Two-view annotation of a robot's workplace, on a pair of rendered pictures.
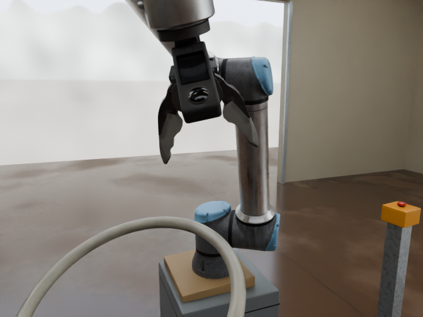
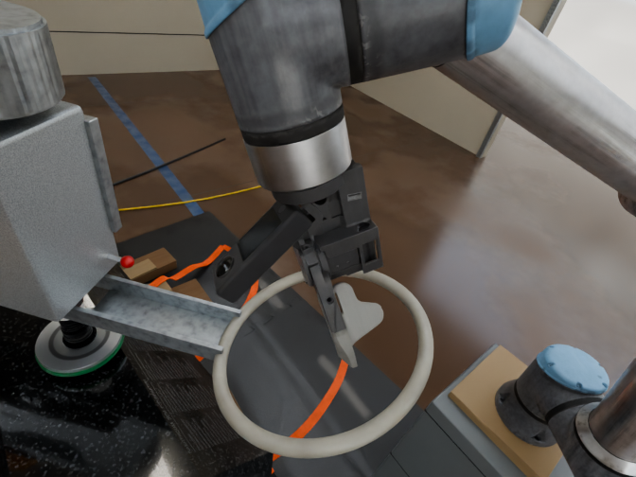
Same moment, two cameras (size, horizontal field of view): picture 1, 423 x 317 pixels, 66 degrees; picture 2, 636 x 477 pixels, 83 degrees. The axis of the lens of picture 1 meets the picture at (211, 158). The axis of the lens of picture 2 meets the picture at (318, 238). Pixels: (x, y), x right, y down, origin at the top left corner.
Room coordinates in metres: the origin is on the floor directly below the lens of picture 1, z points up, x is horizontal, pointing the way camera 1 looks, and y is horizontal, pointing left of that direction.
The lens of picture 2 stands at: (0.36, -0.24, 1.87)
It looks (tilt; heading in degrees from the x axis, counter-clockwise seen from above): 39 degrees down; 65
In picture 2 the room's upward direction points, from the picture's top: 13 degrees clockwise
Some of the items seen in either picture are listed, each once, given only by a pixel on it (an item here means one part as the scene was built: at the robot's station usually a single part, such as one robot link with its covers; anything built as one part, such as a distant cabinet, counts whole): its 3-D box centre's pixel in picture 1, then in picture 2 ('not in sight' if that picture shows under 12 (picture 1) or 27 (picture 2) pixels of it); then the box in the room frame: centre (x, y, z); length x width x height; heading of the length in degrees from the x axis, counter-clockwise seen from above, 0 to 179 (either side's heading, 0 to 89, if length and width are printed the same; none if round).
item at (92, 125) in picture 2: not in sight; (91, 176); (0.16, 0.56, 1.38); 0.08 x 0.03 x 0.28; 151
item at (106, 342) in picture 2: not in sight; (80, 337); (0.04, 0.49, 0.88); 0.21 x 0.21 x 0.01
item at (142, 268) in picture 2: not in sight; (133, 272); (0.01, 1.52, 0.10); 0.25 x 0.10 x 0.01; 31
